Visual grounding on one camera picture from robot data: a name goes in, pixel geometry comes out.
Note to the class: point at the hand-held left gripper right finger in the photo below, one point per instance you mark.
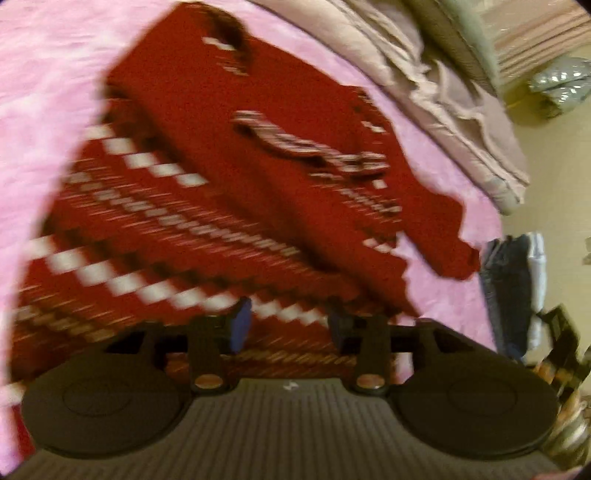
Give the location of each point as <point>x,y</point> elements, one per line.
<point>336,325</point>

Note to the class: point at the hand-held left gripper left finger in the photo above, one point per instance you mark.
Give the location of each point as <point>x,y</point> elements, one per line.
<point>240,325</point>

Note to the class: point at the red knitted sweater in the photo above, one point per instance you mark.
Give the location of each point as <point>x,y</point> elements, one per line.
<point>194,115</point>

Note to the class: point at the folded navy garment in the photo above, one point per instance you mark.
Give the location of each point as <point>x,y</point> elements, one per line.
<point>515,286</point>

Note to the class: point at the folded beige quilt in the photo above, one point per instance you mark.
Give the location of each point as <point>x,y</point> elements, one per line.
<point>461,110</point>

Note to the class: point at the silver foil bag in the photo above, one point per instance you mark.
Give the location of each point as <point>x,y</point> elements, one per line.
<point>561,85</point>

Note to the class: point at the beige curtain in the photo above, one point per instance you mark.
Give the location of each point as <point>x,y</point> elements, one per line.
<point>535,32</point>

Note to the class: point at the grey-green pillow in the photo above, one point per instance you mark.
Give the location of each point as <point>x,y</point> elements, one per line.
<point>461,32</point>

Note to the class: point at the pink floral blanket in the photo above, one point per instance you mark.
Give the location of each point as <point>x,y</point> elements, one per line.
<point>41,69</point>

